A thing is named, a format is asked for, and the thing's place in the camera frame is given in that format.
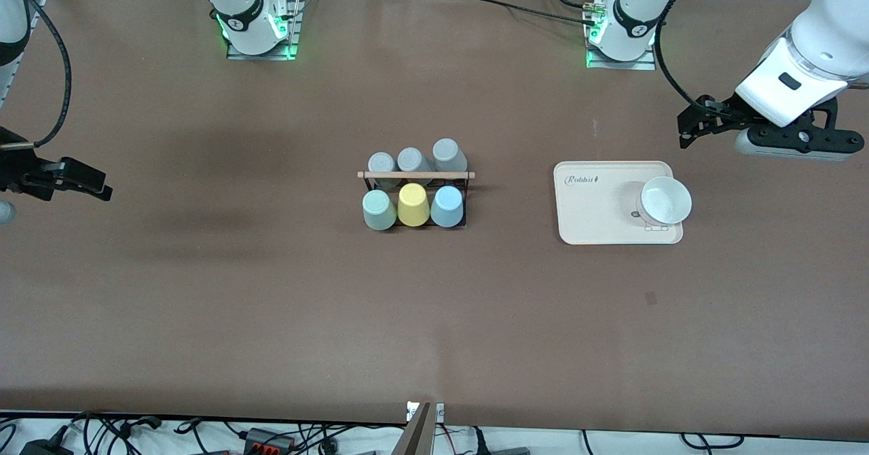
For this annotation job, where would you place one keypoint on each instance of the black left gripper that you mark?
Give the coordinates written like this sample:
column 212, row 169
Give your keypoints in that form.
column 721, row 115

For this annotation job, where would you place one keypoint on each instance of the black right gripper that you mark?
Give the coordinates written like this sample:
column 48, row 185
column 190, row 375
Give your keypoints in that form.
column 15, row 168

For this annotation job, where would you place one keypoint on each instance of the light blue plastic cup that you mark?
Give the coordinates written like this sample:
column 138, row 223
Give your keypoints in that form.
column 447, row 207

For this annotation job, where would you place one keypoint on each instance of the pale green plastic cup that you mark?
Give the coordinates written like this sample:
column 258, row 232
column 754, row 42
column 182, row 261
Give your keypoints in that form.
column 379, row 210

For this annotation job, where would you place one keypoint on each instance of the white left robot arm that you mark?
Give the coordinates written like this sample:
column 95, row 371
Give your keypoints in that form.
column 638, row 13

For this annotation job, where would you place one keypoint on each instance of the white bowl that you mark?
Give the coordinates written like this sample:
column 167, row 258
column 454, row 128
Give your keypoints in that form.
column 665, row 200

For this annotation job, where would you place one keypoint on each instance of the beige tray with print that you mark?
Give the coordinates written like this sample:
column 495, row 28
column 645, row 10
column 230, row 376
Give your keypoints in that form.
column 590, row 210

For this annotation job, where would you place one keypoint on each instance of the grey plastic cup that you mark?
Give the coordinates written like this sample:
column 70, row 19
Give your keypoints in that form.
column 448, row 153
column 381, row 163
column 413, row 159

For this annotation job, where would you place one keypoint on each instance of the black power adapter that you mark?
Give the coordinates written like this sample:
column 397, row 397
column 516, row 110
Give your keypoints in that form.
column 44, row 448

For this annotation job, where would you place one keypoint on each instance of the yellow plastic cup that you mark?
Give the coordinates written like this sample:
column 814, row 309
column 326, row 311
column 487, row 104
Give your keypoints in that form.
column 413, row 205

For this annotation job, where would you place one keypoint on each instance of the black box orange buttons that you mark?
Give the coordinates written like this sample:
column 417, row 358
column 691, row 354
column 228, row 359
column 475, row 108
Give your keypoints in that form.
column 261, row 436

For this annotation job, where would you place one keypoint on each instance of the black power plug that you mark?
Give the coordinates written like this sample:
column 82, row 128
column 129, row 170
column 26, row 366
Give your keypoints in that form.
column 481, row 441

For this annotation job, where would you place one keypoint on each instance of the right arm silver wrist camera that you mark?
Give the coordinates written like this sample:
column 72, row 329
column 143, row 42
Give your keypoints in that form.
column 5, row 212

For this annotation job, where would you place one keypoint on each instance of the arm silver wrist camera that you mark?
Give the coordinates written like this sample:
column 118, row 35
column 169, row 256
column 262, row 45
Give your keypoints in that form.
column 5, row 212
column 781, row 139

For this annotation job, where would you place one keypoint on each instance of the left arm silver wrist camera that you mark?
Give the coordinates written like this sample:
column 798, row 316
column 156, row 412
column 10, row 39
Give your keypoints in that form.
column 781, row 139

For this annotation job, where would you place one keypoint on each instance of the aluminium table edge rail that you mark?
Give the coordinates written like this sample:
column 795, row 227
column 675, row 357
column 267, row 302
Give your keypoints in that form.
column 7, row 88

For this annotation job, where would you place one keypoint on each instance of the white mounting bracket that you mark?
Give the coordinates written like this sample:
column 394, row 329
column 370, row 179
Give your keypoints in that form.
column 440, row 412

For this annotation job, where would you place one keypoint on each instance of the grey metal post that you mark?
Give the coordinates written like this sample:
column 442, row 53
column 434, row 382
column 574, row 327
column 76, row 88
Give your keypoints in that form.
column 415, row 438

